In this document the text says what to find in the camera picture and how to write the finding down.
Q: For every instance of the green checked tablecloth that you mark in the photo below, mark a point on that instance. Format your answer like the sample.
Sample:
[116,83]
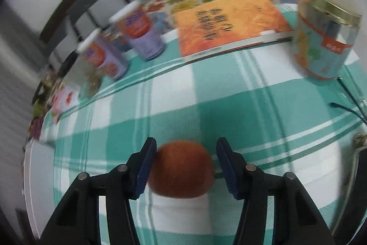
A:
[172,107]

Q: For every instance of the red apple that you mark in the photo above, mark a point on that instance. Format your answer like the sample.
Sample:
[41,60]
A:
[182,169]

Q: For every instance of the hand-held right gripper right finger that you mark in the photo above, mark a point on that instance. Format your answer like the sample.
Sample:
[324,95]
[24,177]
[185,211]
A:
[226,164]

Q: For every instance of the purple canister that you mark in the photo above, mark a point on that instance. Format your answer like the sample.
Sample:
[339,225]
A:
[106,58]
[140,29]

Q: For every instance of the orange book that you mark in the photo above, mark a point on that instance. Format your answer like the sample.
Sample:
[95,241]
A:
[229,21]

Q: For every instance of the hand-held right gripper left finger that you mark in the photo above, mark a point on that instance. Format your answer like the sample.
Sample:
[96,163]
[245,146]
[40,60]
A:
[147,164]

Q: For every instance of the eyeglasses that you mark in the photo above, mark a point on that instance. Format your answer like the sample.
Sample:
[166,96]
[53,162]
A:
[352,101]

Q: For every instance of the clear glass jar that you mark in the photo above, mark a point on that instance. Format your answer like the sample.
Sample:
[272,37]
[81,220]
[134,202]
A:
[83,75]

